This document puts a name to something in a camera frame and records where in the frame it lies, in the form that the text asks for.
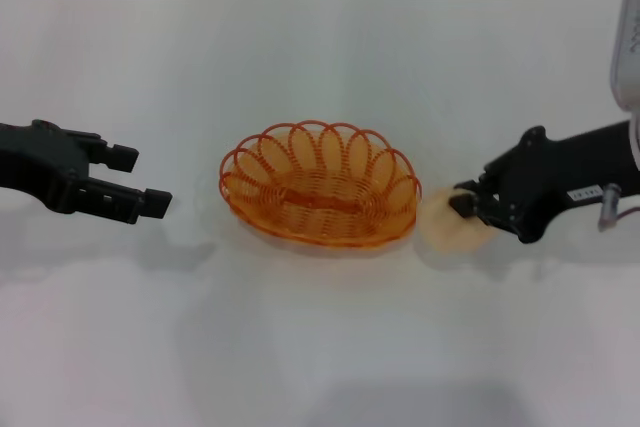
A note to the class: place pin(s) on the beige steamed bun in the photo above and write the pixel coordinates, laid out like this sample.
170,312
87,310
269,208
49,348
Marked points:
447,232

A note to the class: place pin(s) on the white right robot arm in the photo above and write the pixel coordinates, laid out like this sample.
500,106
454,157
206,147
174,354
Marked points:
627,47

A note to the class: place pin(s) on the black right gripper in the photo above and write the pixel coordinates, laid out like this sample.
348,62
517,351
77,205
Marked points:
550,172

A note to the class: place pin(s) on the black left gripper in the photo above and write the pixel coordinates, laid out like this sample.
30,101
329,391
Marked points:
35,167

